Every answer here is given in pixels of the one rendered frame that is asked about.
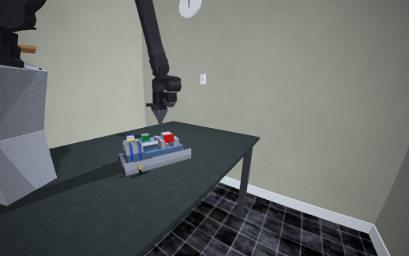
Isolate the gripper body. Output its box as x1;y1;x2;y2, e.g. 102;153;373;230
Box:
146;103;167;111

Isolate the white block with red end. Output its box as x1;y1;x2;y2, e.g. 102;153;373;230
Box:
161;132;174;143

